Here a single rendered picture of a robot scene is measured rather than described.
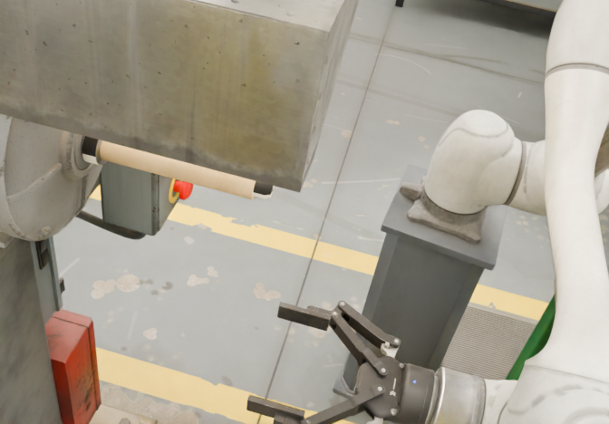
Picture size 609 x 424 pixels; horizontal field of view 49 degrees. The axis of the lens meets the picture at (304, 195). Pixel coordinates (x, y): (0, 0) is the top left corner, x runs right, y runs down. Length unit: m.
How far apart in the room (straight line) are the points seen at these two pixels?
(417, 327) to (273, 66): 1.38
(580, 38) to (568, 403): 0.51
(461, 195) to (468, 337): 0.91
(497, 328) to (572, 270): 1.66
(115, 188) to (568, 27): 0.72
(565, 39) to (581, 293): 0.38
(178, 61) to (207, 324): 1.75
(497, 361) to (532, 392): 1.62
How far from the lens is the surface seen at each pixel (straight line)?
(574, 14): 1.01
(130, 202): 1.12
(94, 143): 0.78
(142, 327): 2.19
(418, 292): 1.70
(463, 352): 2.32
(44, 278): 1.30
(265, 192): 0.73
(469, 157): 1.49
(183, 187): 1.14
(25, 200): 0.75
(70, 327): 1.42
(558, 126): 0.95
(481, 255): 1.59
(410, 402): 0.84
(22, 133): 0.72
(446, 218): 1.60
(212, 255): 2.40
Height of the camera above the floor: 1.73
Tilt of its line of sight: 40 degrees down
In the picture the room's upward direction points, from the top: 11 degrees clockwise
